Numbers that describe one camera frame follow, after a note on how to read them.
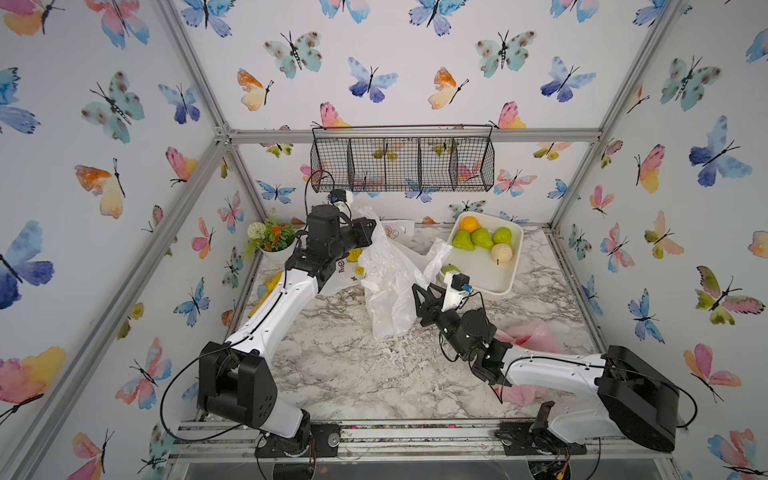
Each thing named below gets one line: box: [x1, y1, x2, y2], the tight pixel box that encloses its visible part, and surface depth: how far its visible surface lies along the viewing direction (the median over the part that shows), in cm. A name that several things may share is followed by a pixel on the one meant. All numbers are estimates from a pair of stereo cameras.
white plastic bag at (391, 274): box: [356, 206, 452, 338], surface depth 82 cm
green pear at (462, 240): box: [452, 229, 476, 251], surface depth 113 cm
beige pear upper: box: [491, 244, 513, 266], surface depth 107 cm
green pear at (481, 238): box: [471, 228, 494, 250], surface depth 113 cm
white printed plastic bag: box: [320, 248, 365, 293], surface depth 101 cm
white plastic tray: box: [445, 211, 524, 295], surface depth 112 cm
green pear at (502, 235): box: [492, 227, 513, 245], surface depth 113 cm
